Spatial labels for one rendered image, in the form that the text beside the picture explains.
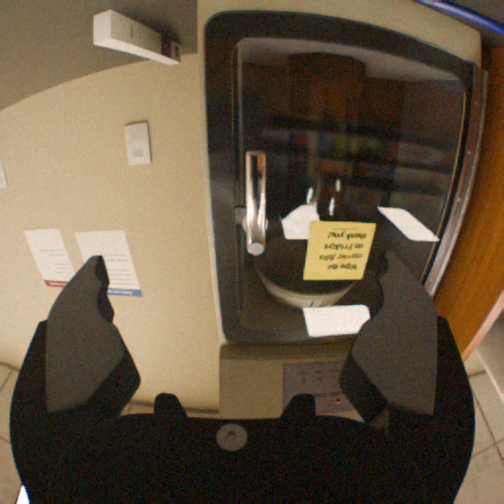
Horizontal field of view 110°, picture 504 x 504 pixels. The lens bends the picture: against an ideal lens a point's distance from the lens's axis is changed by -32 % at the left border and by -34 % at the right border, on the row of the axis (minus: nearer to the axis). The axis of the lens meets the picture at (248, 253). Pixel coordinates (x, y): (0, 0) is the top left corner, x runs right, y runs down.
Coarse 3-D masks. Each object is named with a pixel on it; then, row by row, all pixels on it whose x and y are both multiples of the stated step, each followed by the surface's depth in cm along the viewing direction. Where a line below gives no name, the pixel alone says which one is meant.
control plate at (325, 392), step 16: (288, 368) 36; (304, 368) 36; (320, 368) 36; (336, 368) 36; (288, 384) 36; (304, 384) 36; (320, 384) 35; (336, 384) 35; (288, 400) 35; (320, 400) 35
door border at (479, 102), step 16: (480, 80) 17; (480, 96) 18; (480, 112) 19; (480, 144) 20; (464, 160) 22; (464, 176) 23; (464, 192) 24; (448, 224) 26; (448, 240) 27; (448, 256) 28; (432, 272) 30; (432, 288) 32
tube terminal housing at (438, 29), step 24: (216, 0) 16; (240, 0) 16; (264, 0) 16; (288, 0) 16; (312, 0) 16; (336, 0) 16; (360, 0) 15; (384, 0) 15; (408, 0) 14; (384, 24) 16; (408, 24) 16; (432, 24) 15; (456, 24) 14; (456, 48) 16; (480, 48) 15; (216, 288) 33; (216, 312) 35
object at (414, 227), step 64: (256, 64) 19; (320, 64) 18; (384, 64) 18; (448, 64) 17; (256, 128) 22; (320, 128) 22; (384, 128) 21; (448, 128) 20; (320, 192) 25; (384, 192) 25; (448, 192) 24; (256, 256) 29; (256, 320) 34; (320, 320) 34
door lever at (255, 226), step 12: (252, 156) 19; (264, 156) 19; (252, 168) 19; (264, 168) 19; (252, 180) 19; (264, 180) 20; (252, 192) 20; (264, 192) 20; (252, 204) 21; (264, 204) 21; (252, 216) 21; (264, 216) 21; (252, 228) 22; (264, 228) 22; (252, 240) 22; (264, 240) 22; (252, 252) 23
